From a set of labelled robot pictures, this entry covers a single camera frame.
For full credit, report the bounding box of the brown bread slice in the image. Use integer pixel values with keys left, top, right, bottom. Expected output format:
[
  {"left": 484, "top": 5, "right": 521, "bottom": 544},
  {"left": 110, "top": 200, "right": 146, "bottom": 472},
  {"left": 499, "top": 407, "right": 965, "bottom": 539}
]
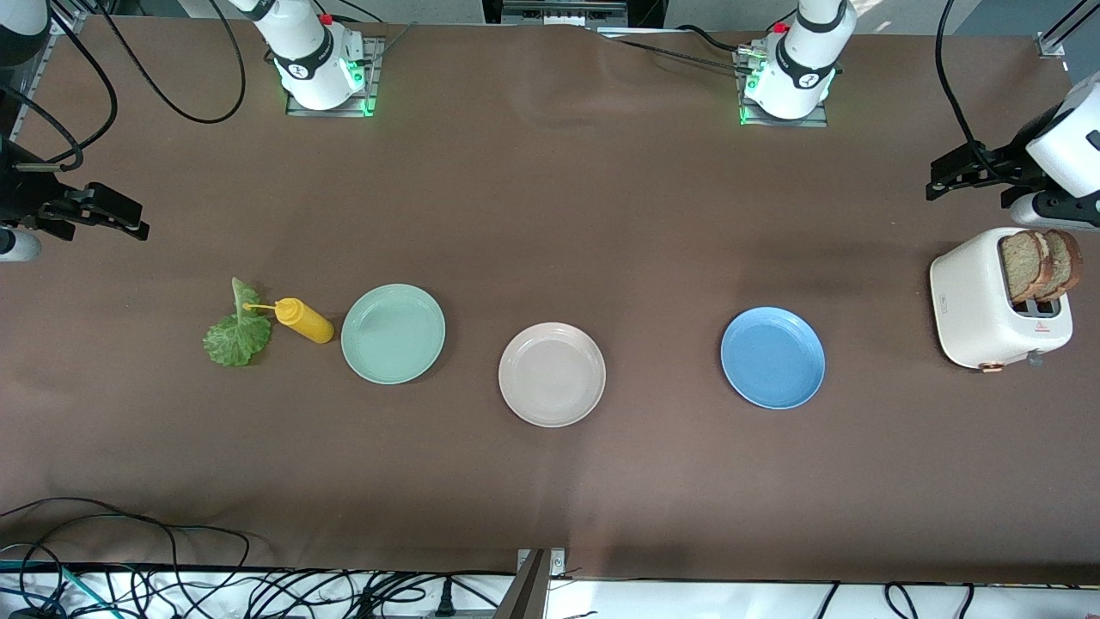
[
  {"left": 999, "top": 230, "right": 1054, "bottom": 303},
  {"left": 1036, "top": 229, "right": 1084, "bottom": 302}
]

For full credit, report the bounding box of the green lettuce leaf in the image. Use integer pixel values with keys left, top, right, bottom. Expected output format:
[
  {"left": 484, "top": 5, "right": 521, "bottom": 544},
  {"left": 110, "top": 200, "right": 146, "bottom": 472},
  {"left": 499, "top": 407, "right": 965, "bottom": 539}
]
[{"left": 203, "top": 277, "right": 272, "bottom": 368}]

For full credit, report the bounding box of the yellow mustard squeeze bottle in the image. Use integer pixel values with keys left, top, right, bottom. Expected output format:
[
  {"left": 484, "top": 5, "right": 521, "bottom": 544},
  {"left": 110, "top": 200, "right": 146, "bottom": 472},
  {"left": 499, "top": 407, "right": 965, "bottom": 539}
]
[{"left": 243, "top": 297, "right": 335, "bottom": 345}]

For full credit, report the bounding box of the blue plate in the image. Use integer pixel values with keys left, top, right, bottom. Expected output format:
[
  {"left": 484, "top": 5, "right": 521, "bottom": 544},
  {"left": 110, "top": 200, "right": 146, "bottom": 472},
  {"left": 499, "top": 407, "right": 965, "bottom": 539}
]
[{"left": 720, "top": 307, "right": 826, "bottom": 410}]

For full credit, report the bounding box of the mint green plate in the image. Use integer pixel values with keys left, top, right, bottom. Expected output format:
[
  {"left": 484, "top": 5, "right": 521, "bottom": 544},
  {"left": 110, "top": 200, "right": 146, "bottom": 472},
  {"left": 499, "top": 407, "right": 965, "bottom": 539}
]
[{"left": 341, "top": 284, "right": 447, "bottom": 385}]

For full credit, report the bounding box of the beige plate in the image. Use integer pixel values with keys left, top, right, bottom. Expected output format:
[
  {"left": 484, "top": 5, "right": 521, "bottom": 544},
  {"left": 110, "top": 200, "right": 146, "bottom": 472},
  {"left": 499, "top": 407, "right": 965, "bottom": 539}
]
[{"left": 498, "top": 322, "right": 607, "bottom": 428}]

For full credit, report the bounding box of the white toaster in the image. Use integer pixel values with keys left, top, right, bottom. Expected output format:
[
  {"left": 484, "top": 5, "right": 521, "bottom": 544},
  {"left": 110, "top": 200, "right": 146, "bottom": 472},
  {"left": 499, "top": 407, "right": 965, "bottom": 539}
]
[{"left": 930, "top": 227, "right": 1074, "bottom": 372}]

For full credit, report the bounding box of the brown table cover cloth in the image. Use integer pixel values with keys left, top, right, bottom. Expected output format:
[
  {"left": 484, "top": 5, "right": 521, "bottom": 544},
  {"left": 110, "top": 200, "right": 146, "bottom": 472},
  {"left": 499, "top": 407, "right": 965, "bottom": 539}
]
[{"left": 0, "top": 15, "right": 1100, "bottom": 585}]

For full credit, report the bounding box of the black equipment stand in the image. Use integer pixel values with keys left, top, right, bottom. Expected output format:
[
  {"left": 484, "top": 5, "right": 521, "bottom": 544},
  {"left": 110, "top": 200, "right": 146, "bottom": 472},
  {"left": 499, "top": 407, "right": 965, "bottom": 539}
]
[{"left": 481, "top": 0, "right": 667, "bottom": 31}]

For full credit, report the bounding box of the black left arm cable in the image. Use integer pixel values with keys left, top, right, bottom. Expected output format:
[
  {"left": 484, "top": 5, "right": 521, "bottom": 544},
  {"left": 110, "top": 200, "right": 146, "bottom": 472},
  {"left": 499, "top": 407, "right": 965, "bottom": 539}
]
[{"left": 935, "top": 0, "right": 1032, "bottom": 186}]

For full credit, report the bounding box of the aluminium frame profile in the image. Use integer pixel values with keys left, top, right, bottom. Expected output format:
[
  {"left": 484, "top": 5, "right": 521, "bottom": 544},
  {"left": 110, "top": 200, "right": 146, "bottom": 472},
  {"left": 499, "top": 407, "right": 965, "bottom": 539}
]
[
  {"left": 1036, "top": 0, "right": 1100, "bottom": 59},
  {"left": 0, "top": 0, "right": 87, "bottom": 138}
]

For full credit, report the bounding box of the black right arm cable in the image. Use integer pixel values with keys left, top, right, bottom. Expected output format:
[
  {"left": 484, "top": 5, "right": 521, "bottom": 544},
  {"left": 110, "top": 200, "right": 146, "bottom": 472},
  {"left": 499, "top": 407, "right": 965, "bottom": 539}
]
[{"left": 0, "top": 0, "right": 248, "bottom": 170}]

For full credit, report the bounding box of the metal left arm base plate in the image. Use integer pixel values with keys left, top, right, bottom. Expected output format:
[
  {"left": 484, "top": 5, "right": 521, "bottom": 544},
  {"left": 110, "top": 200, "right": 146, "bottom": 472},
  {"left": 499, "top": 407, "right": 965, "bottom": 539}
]
[{"left": 737, "top": 47, "right": 830, "bottom": 128}]

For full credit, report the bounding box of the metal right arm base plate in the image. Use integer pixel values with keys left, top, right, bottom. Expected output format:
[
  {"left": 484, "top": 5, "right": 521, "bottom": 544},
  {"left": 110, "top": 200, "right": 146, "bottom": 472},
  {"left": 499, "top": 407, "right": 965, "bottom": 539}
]
[{"left": 285, "top": 36, "right": 385, "bottom": 118}]

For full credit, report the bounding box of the black cable to arm base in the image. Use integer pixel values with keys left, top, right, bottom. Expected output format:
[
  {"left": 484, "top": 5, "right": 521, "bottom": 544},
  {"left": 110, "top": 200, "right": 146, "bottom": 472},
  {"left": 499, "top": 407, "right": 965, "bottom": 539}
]
[{"left": 602, "top": 24, "right": 779, "bottom": 74}]

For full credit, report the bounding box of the long looping black cable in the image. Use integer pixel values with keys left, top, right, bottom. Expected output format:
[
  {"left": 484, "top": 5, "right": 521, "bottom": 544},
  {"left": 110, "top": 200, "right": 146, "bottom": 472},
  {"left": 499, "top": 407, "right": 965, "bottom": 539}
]
[{"left": 0, "top": 497, "right": 252, "bottom": 619}]

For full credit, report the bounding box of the teal cable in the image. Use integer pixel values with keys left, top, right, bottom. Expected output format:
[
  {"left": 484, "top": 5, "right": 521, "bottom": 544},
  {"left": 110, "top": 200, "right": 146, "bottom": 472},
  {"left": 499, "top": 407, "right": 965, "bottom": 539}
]
[{"left": 0, "top": 559, "right": 117, "bottom": 619}]

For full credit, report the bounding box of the aluminium table edge bracket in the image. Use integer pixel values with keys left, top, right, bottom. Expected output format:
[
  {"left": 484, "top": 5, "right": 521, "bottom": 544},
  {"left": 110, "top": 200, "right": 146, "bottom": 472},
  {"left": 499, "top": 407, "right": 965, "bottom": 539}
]
[{"left": 494, "top": 548, "right": 568, "bottom": 619}]

